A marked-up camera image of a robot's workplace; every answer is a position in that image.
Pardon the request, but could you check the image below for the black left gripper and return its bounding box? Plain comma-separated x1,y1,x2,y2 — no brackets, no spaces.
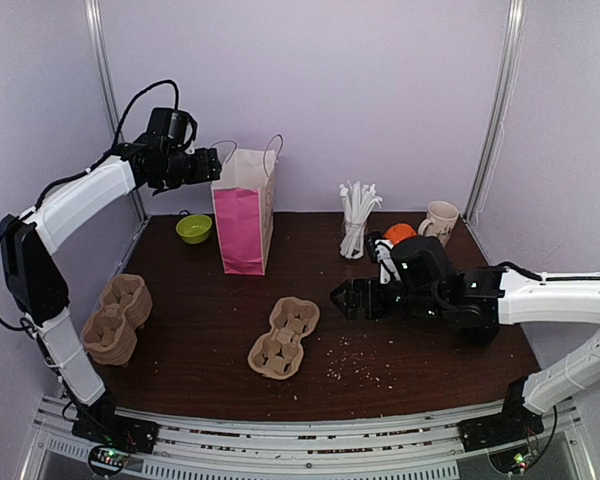
154,147,221,188

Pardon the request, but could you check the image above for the white pink paper bag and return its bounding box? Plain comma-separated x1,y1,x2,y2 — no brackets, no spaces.
211,133,284,276

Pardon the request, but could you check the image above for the single pulp cup carrier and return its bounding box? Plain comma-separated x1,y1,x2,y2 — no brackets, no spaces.
247,297,320,381

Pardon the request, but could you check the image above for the stack of pulp cup carriers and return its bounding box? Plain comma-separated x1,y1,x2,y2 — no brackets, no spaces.
81,274,153,367

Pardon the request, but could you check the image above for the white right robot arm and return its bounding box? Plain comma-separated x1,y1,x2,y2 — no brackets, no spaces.
330,233,600,442

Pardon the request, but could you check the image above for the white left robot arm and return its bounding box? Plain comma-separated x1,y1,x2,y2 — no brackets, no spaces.
0,107,221,444

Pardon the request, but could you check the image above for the green plastic bowl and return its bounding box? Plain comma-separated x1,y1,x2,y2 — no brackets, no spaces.
176,214,213,245

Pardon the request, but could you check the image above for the orange plastic bowl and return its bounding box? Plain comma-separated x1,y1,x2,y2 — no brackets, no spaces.
383,223,418,246

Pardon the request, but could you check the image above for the glass jar of straws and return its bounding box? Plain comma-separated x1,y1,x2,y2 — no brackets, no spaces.
339,181,383,260

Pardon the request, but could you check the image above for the white ceramic mug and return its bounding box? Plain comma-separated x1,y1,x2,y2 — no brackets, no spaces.
417,201,459,247

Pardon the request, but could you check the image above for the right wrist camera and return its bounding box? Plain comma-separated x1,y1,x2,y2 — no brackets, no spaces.
364,230,399,285

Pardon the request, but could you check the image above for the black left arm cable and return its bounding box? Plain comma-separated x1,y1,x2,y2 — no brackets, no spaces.
0,78,180,334

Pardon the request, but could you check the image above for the aluminium frame post left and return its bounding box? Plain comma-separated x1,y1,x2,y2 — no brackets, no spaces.
83,0,149,221

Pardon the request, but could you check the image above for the aluminium frame post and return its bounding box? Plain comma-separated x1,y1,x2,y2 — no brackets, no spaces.
83,0,149,221
464,0,527,226

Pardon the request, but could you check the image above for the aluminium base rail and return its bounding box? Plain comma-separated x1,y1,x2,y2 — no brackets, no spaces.
16,396,600,479

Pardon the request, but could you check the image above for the aluminium frame post right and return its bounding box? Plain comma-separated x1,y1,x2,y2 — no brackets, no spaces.
464,0,527,226

